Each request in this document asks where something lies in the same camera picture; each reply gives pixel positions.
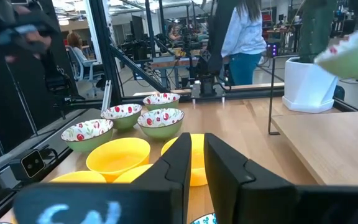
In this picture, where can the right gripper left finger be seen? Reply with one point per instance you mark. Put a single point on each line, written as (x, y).
(104, 205)

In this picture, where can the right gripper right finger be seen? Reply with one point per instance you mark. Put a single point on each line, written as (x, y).
(259, 202)

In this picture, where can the blue floral mini bowl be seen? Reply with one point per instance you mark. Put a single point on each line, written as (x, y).
(204, 219)

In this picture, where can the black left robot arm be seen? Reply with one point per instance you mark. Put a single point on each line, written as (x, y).
(217, 37)

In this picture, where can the green cactus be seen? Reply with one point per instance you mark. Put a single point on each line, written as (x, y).
(317, 28)

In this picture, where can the white plant pot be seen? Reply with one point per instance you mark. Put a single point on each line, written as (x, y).
(306, 84)

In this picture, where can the purple-lit computer case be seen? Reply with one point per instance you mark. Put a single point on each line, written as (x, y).
(273, 49)

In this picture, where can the person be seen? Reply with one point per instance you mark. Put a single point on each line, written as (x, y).
(73, 43)
(244, 37)
(174, 31)

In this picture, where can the white office chair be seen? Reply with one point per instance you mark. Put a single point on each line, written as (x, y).
(87, 70)

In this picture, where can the wooden workbench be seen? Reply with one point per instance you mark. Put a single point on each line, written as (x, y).
(172, 62)

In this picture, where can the person's hand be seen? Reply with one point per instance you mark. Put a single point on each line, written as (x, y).
(40, 42)

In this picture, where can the black monitor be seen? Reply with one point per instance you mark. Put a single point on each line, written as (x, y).
(137, 28)

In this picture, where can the black table-level camera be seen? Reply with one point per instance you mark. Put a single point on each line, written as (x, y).
(31, 163)

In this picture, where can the wooden shelf black metal frame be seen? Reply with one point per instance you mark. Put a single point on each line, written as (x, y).
(337, 146)

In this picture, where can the silver aluminium bracket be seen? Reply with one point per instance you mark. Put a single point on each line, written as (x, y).
(107, 95)

